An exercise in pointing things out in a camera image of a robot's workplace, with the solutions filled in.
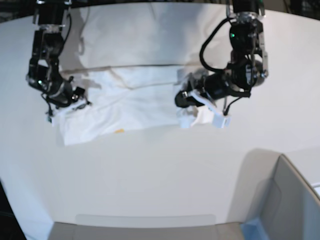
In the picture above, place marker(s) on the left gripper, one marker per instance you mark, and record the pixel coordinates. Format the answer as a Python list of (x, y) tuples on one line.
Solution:
[(211, 87)]

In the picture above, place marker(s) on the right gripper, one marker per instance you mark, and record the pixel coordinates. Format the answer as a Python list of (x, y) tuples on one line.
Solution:
[(64, 96)]

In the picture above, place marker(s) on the white printed t-shirt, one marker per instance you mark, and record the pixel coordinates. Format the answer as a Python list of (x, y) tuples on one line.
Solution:
[(130, 99)]

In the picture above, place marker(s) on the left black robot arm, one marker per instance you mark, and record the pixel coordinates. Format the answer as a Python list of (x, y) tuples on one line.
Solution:
[(248, 65)]

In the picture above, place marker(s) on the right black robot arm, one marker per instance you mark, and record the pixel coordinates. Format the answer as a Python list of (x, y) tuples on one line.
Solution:
[(43, 70)]

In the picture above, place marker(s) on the grey cardboard box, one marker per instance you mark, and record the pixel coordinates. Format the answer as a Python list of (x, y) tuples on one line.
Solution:
[(272, 201)]

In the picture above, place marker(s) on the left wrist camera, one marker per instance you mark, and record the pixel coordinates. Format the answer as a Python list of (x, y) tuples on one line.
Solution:
[(221, 121)]

